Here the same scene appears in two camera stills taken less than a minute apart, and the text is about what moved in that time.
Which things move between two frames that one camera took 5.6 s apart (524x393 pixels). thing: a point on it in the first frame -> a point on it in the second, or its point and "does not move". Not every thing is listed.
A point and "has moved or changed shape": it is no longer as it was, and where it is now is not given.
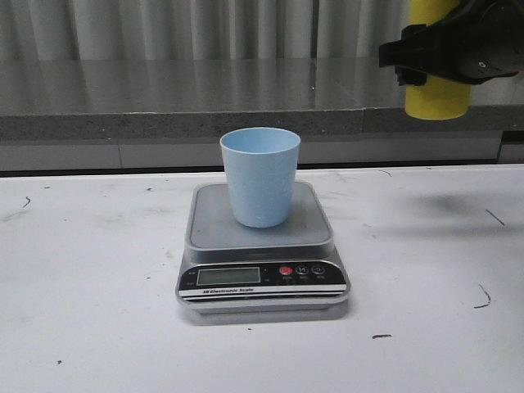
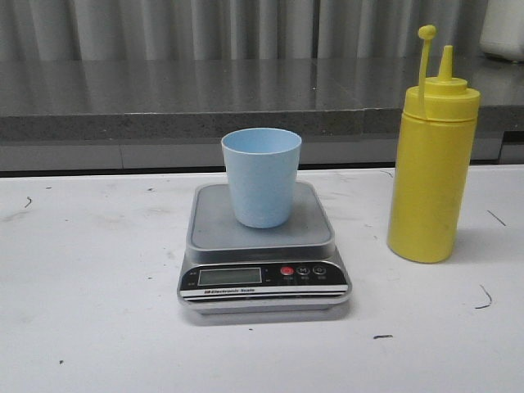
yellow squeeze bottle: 440,97 has moved or changed shape
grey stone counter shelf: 104,99 does not move
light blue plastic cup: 260,166 does not move
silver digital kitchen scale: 228,268 does not move
